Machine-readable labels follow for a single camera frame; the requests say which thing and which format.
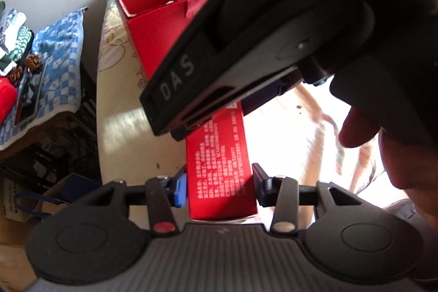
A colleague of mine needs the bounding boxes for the long red printed carton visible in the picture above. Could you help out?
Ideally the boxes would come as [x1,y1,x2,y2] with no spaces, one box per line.
[186,102,258,222]

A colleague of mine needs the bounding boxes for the blue bag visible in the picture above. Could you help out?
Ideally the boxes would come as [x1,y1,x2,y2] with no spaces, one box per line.
[14,173,102,215]

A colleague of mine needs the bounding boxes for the brown pine cone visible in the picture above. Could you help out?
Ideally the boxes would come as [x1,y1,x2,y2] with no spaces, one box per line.
[25,53,44,73]
[8,67,24,86]

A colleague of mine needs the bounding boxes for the brown cardboard box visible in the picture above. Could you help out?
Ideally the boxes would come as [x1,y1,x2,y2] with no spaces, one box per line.
[0,176,71,282]

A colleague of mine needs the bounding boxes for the red container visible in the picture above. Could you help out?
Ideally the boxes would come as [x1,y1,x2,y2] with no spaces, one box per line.
[0,77,18,126]

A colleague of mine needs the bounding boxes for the person's right hand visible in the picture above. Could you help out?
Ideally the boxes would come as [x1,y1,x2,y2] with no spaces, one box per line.
[338,106,438,212]

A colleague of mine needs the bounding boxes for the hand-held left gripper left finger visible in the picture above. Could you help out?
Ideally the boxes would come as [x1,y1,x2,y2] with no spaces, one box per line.
[80,170,188,238]

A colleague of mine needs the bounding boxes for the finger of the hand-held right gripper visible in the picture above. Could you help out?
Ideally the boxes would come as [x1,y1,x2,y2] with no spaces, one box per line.
[172,71,304,143]

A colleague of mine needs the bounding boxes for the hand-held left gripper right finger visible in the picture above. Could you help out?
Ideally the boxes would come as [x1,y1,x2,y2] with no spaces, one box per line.
[252,163,361,236]

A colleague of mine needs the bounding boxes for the cream printed desktop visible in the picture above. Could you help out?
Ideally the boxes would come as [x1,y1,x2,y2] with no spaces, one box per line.
[96,0,389,222]

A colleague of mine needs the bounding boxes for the white and green fabric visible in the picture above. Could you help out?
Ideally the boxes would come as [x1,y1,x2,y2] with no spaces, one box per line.
[0,1,35,75]

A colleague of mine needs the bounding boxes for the dark side table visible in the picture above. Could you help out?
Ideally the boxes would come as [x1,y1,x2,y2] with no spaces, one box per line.
[0,64,102,207]

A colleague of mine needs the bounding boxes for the red cardboard box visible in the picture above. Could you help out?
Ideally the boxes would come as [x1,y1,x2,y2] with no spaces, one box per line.
[108,0,272,85]

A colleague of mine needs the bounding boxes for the blue checkered cloth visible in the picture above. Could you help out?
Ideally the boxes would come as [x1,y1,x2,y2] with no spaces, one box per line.
[0,7,89,146]

